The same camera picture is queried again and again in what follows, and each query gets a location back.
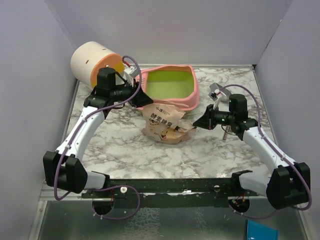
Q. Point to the grey metal litter scoop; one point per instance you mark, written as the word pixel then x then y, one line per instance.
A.
pixel 216 88

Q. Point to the pink and green litter box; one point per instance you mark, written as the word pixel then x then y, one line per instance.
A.
pixel 177 84

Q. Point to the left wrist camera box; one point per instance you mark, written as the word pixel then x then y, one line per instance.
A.
pixel 129 74

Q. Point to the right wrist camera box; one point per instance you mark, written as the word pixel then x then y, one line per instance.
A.
pixel 216 96

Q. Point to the cream cylindrical cat house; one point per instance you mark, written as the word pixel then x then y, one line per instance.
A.
pixel 89 58

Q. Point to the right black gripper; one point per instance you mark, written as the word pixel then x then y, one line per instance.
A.
pixel 207 121

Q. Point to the orange cat litter bag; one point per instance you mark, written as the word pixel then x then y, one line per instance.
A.
pixel 164 124

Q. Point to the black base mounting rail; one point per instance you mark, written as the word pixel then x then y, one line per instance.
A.
pixel 168 193

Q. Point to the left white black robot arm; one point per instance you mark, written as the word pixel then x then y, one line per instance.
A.
pixel 63 167

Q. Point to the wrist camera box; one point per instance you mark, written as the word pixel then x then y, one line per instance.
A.
pixel 216 96
pixel 129 74

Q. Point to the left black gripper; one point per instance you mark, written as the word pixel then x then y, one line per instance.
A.
pixel 141 99

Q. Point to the blue plastic object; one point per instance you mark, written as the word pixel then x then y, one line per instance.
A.
pixel 257 231

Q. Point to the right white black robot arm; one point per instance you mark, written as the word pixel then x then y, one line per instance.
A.
pixel 290 181

